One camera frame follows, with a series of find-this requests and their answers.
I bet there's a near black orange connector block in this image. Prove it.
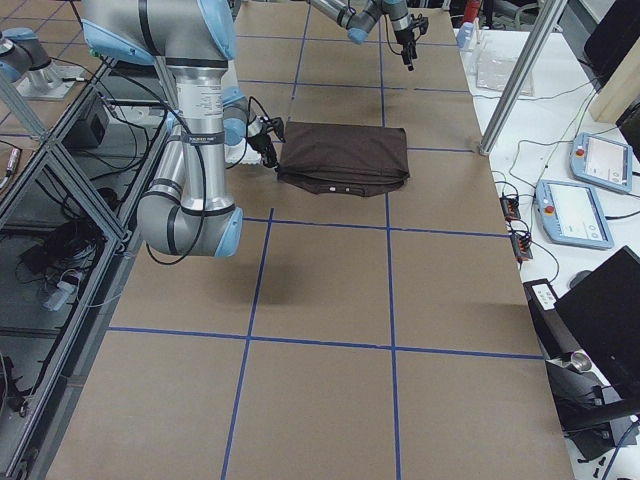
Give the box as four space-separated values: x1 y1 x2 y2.
508 223 533 264

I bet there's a far teach pendant tablet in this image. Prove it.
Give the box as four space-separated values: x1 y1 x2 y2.
569 132 633 194

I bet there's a clear plastic bag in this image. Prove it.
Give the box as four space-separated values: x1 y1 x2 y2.
476 50 517 92

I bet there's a wooden board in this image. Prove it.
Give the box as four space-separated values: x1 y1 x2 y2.
590 58 639 123

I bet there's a near teach pendant tablet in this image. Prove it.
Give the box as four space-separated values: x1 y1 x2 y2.
535 180 614 250

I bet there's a black monitor on arm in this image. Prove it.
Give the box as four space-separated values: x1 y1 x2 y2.
544 244 640 464

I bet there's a black orange connector block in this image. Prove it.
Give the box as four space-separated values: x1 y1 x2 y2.
499 190 522 222
508 223 533 264

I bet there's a teach pendant tablet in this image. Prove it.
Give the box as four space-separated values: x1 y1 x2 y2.
535 180 614 250
569 132 633 194

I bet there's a dark brown t-shirt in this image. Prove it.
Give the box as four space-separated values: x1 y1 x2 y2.
276 121 410 197

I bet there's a far black orange connector block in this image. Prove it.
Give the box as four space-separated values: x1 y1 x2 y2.
499 190 522 222

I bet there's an aluminium frame post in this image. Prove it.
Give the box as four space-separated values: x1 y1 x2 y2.
478 0 568 156

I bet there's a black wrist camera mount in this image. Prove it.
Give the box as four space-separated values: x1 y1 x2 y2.
261 116 286 142
410 14 429 38

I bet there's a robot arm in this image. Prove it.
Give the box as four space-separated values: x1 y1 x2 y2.
82 1 276 257
308 0 429 71

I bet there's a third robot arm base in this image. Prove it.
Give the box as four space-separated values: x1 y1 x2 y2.
1 27 85 100

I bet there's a red cylinder object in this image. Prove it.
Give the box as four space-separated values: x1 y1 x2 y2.
463 0 482 23

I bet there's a light blue cup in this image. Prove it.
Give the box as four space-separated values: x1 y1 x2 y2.
456 22 475 51

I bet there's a far black monitor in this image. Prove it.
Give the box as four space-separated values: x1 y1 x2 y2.
584 0 639 86

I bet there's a black box with white label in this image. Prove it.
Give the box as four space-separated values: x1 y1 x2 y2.
523 279 581 364

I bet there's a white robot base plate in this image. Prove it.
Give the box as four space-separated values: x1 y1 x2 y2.
224 139 262 169

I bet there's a black right braided cable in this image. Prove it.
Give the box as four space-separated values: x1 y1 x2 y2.
247 95 274 126

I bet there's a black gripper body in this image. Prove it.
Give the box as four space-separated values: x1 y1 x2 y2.
248 132 275 156
394 24 416 50

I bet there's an aluminium truss frame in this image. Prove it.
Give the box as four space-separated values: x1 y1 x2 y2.
1 60 175 479

